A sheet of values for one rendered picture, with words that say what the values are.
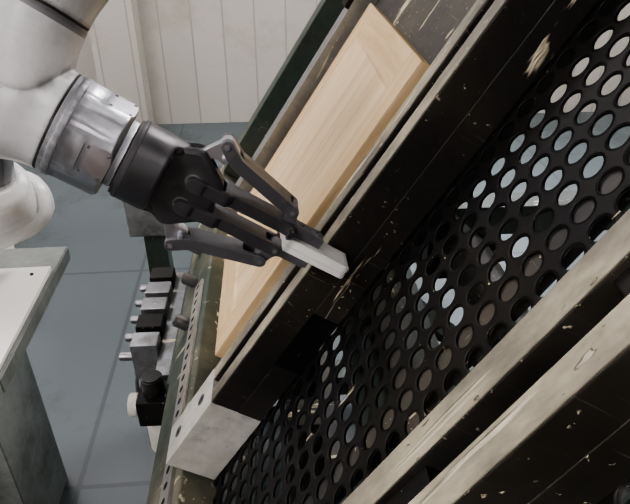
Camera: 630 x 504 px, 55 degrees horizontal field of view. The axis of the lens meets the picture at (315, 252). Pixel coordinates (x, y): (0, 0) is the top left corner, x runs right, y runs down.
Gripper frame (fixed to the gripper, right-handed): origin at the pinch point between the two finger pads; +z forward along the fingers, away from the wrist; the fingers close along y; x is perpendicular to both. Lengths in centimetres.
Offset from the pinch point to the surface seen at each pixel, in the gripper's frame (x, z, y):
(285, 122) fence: 74, 6, -11
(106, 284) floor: 181, -2, -149
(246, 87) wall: 396, 34, -94
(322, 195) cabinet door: 27.8, 6.6, -4.6
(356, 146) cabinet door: 27.8, 6.6, 4.2
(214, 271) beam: 50, 5, -38
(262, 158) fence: 74, 6, -21
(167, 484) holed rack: 1.3, 2.9, -40.3
